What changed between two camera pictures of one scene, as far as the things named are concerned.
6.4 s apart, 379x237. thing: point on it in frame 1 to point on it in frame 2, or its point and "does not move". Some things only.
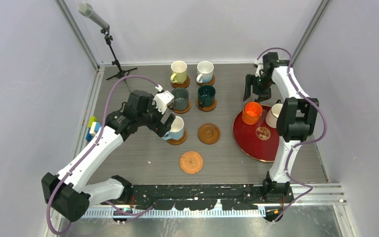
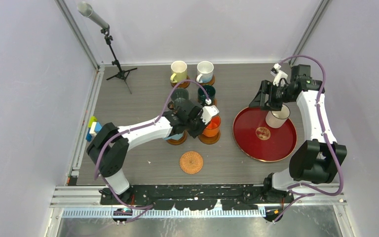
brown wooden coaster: x=208 y=134 does not move
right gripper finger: x=261 y=98 to x=273 y=105
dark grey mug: x=181 y=99 does not move
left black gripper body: x=152 y=117 to x=195 y=127
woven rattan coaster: x=191 y=162 does not move
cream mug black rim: x=272 y=115 does not move
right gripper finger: x=248 y=82 to x=261 y=100
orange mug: x=251 y=112 to x=212 y=128
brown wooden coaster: x=180 y=141 does not move
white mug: x=205 y=69 does not move
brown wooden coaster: x=183 y=85 does not move
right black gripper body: x=261 y=87 to x=281 y=94
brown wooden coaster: x=209 y=83 does not move
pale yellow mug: x=180 y=68 does not move
